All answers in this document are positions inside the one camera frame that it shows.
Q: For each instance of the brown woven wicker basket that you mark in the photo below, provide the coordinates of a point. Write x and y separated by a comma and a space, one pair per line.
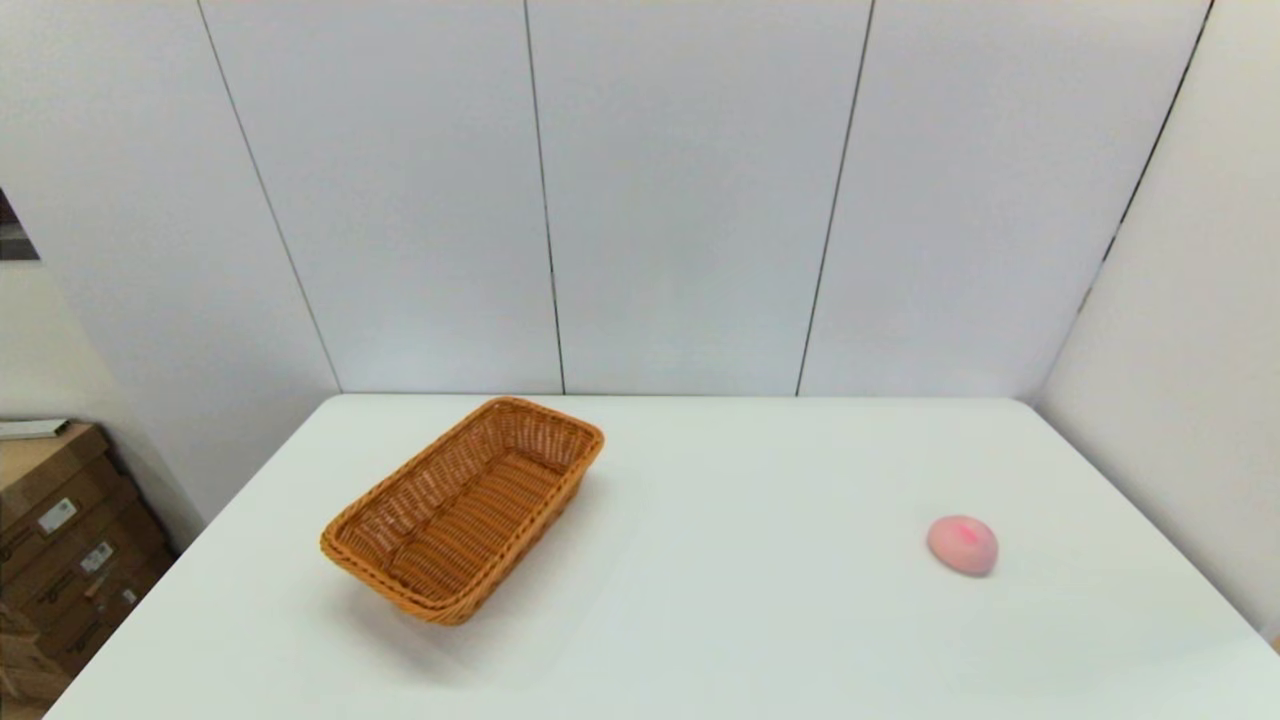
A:
470, 510

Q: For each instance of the pink peach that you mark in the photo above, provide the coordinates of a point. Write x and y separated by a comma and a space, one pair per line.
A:
962, 546

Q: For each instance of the cardboard box with white label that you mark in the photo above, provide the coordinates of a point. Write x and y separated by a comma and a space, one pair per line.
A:
45, 470
70, 572
105, 620

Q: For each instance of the flat white board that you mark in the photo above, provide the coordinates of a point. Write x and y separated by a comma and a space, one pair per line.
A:
30, 428

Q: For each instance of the crumpled brown cardboard box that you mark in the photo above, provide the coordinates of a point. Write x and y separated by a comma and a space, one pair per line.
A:
25, 660

